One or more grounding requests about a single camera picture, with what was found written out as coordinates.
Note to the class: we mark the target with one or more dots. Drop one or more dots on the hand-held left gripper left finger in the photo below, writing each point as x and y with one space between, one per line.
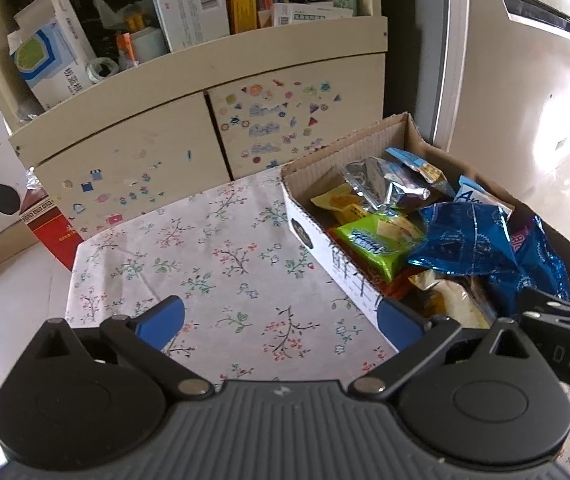
162 320

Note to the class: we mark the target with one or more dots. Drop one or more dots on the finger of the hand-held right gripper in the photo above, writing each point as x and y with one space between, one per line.
545 301
565 322

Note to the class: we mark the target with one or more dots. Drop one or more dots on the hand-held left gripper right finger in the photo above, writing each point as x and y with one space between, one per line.
400 322

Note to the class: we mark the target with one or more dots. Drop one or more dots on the orange snack packet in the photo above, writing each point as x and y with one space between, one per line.
397 285

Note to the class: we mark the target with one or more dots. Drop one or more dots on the beige snack packet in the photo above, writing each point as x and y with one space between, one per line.
450 295

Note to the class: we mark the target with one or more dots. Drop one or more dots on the green cracker packet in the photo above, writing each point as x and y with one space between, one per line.
375 245

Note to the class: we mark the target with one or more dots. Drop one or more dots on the light blue snack packet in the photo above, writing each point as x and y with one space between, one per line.
475 195
415 162

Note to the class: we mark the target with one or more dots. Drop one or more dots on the yellow waffle packet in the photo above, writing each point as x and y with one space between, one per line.
337 202

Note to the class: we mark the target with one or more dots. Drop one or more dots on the silver foil snack bag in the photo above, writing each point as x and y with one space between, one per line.
380 185

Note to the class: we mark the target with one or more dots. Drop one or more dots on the cardboard box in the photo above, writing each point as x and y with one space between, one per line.
395 135

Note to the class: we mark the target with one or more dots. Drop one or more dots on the floral tablecloth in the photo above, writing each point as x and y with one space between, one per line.
215 260

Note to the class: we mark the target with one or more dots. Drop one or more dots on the red patterned box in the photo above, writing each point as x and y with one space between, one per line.
55 235

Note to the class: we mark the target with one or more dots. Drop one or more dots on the cream cabinet with stickers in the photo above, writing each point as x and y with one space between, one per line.
140 150

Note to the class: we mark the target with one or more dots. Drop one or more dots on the white refrigerator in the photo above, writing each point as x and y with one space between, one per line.
515 85

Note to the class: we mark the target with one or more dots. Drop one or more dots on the tape roll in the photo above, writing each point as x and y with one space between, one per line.
101 70

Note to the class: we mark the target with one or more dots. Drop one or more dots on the small orange packet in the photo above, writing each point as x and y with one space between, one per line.
126 50

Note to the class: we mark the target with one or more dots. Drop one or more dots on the white jar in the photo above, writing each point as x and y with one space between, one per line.
149 45

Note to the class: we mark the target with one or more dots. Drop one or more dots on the blue and white carton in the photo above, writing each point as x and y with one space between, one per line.
50 55

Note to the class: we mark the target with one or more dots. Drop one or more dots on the open white paper box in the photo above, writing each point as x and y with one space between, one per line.
195 10

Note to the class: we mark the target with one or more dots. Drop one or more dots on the flat white medicine box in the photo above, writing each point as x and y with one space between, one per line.
310 14

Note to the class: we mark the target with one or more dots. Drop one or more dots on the yellow orange box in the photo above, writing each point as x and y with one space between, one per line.
241 2

